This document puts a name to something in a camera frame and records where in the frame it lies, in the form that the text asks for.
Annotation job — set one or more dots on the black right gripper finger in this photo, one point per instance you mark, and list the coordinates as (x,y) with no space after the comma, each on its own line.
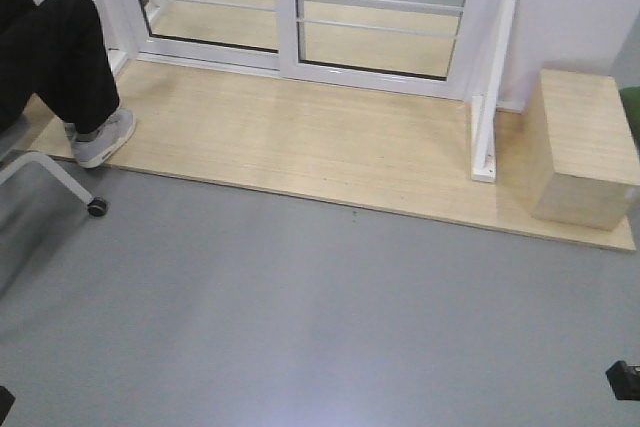
(624,381)

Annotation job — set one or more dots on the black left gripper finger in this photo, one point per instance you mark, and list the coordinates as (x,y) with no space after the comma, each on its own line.
(7,400)

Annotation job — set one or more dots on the white sliding glass door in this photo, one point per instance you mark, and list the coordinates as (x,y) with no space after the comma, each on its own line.
(422,47)

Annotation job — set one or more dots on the white fixed glass door panel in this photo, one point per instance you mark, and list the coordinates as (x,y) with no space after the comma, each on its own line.
(180,32)

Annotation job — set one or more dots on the grey office chair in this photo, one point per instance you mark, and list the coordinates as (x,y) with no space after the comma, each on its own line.
(37,195)

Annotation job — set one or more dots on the light wooden box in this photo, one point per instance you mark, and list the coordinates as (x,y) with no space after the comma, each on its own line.
(582,163)

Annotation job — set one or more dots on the grey sneaker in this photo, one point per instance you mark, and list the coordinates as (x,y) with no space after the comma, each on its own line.
(92,150)

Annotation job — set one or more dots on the white wooden support brace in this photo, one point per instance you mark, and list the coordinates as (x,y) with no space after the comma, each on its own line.
(483,102)

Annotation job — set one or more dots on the light plywood floor platform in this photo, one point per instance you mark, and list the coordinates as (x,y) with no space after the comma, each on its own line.
(389,152)

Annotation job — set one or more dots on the person leg black trousers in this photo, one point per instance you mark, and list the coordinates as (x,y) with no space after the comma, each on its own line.
(55,49)

